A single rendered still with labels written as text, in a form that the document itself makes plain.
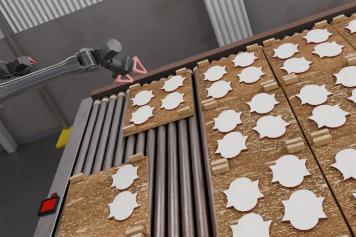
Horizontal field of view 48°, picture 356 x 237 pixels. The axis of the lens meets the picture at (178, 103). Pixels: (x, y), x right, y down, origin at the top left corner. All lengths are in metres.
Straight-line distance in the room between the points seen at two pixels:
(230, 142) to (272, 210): 0.37
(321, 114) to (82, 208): 0.96
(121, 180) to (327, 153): 0.76
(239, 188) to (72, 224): 0.63
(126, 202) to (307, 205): 0.63
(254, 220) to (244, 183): 0.16
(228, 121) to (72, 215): 0.70
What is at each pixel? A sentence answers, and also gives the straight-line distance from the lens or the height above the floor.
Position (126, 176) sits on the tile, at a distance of 1.59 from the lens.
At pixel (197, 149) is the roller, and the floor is 0.92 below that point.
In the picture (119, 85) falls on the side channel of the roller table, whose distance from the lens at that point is 2.27.
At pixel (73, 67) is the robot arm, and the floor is 1.40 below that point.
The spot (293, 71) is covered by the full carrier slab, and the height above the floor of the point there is 0.95.
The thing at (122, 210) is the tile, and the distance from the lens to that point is 1.47.
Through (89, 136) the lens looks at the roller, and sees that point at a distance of 2.03.
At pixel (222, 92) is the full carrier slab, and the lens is 1.82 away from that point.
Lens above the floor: 1.88
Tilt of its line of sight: 30 degrees down
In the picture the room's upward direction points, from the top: 23 degrees counter-clockwise
